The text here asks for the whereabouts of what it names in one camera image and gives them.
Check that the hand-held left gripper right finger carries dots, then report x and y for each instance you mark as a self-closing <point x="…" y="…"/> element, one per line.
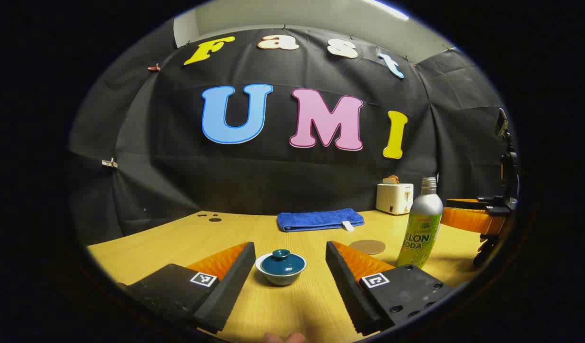
<point x="342" y="281"/>

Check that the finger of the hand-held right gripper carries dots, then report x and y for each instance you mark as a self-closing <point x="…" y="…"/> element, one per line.
<point x="466" y="203"/>
<point x="466" y="219"/>

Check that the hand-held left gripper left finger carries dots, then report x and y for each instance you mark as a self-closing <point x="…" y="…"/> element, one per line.
<point x="233" y="281"/>

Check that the round brown coaster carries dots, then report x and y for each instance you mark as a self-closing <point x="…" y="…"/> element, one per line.
<point x="367" y="247"/>

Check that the silver green water bottle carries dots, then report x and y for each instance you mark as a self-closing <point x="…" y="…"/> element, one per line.
<point x="423" y="219"/>

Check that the white teacup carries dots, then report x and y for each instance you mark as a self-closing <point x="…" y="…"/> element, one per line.
<point x="280" y="278"/>

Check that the folded blue towel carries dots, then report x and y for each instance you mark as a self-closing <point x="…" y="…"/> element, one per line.
<point x="316" y="220"/>

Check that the white toaster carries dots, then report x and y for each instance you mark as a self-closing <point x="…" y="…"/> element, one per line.
<point x="392" y="199"/>

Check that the toast slice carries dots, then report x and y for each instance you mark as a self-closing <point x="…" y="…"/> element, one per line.
<point x="391" y="180"/>

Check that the black backdrop cloth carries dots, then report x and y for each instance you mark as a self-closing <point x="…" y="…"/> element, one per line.
<point x="273" y="176"/>

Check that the metal cloth clip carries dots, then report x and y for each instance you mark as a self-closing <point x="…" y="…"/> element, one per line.
<point x="109" y="163"/>

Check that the red cloth clip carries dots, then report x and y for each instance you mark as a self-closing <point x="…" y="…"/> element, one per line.
<point x="154" y="67"/>

